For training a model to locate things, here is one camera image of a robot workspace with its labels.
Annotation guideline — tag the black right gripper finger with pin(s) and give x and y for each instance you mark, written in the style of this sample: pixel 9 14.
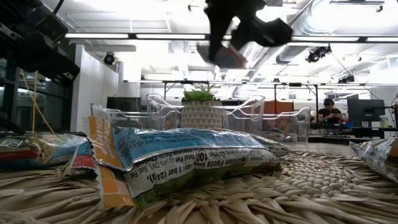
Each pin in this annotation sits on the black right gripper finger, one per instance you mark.
pixel 217 46

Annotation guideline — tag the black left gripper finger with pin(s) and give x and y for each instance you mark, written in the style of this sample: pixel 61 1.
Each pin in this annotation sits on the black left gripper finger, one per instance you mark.
pixel 62 68

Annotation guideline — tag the red Chewy granola bar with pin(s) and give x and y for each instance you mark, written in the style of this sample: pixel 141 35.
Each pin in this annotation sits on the red Chewy granola bar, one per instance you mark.
pixel 40 149

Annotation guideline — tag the orange-ended blue granola bar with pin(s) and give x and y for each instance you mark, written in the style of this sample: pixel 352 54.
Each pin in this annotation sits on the orange-ended blue granola bar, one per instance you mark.
pixel 186 149

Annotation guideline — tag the green white granola bar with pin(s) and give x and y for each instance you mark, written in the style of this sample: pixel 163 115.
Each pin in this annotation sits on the green white granola bar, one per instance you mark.
pixel 379 158

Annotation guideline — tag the dark glass cabinet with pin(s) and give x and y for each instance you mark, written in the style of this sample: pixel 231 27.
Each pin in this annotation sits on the dark glass cabinet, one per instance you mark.
pixel 53 105

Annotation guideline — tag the overhead light bar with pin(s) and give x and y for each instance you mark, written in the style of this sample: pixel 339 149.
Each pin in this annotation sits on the overhead light bar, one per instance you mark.
pixel 171 36

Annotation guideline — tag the black ceiling spotlight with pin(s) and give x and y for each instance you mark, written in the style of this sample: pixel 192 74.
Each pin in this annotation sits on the black ceiling spotlight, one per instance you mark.
pixel 109 59

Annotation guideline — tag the clear plastic bin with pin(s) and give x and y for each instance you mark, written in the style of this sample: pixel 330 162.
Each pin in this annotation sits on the clear plastic bin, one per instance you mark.
pixel 102 116
pixel 245 118
pixel 301 124

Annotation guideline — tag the patterned pot with green plant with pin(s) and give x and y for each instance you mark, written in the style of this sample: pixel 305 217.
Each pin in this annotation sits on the patterned pot with green plant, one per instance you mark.
pixel 202 115

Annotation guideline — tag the black monitor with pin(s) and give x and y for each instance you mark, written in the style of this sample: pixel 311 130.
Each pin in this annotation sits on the black monitor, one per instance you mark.
pixel 365 110
pixel 124 104

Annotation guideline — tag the orange partition panel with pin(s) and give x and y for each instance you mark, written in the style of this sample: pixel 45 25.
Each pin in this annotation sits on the orange partition panel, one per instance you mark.
pixel 280 107

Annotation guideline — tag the black track light cluster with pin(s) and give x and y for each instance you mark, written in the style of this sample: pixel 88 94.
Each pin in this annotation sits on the black track light cluster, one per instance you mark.
pixel 315 55

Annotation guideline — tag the person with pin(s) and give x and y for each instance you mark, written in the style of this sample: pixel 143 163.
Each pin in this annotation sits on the person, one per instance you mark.
pixel 330 115

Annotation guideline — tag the round woven straw placemat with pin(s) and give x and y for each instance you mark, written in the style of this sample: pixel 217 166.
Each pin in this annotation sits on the round woven straw placemat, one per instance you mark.
pixel 280 193

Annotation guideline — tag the black desk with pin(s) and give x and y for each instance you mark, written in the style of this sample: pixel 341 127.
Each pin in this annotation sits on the black desk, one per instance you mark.
pixel 357 133

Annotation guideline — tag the small bottle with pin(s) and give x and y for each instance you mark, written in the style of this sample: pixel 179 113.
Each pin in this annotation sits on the small bottle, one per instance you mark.
pixel 384 123

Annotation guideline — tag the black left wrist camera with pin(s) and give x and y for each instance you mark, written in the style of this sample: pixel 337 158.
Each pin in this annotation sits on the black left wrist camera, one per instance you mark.
pixel 51 28

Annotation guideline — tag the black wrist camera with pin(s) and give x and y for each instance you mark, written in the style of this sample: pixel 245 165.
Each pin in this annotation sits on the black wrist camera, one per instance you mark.
pixel 51 28
pixel 270 32

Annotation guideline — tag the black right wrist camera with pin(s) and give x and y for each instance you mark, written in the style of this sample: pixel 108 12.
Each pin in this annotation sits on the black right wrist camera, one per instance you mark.
pixel 270 32

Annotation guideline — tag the silver ventilation duct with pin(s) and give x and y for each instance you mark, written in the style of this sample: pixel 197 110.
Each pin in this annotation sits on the silver ventilation duct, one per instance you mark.
pixel 289 54

